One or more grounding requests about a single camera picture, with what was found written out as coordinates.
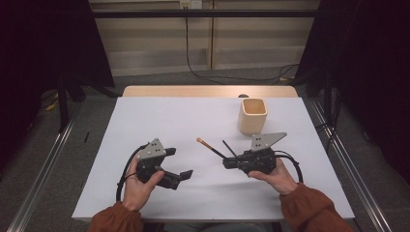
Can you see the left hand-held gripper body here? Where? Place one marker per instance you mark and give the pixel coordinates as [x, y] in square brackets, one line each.
[151, 153]

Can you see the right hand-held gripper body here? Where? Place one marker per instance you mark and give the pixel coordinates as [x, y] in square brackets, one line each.
[261, 159]

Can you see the black brush with square head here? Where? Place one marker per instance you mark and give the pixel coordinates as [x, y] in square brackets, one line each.
[229, 148]

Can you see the black brush with tan tip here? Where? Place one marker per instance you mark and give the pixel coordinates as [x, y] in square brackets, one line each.
[209, 147]

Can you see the beige square cup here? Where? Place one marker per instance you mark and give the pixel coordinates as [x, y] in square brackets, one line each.
[252, 124]

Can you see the person's right hand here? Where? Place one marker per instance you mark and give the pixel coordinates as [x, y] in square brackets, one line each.
[278, 179]

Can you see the person's left hand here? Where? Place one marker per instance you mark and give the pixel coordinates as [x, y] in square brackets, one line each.
[137, 193]

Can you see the white table sheet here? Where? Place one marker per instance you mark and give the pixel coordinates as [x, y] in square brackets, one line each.
[206, 199]

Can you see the small dark round object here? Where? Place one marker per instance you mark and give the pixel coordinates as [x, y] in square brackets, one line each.
[243, 96]

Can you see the small black stick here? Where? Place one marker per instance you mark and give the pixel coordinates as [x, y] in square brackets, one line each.
[86, 137]

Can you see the black horizontal bar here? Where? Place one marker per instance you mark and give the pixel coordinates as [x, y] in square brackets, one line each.
[206, 13]

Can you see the black curtain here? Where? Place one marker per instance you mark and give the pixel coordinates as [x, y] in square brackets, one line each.
[32, 64]
[370, 64]

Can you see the aluminium rail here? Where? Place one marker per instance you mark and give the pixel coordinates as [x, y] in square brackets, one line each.
[374, 212]
[51, 161]

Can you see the white wall socket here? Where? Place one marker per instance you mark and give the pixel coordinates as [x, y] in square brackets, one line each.
[190, 4]

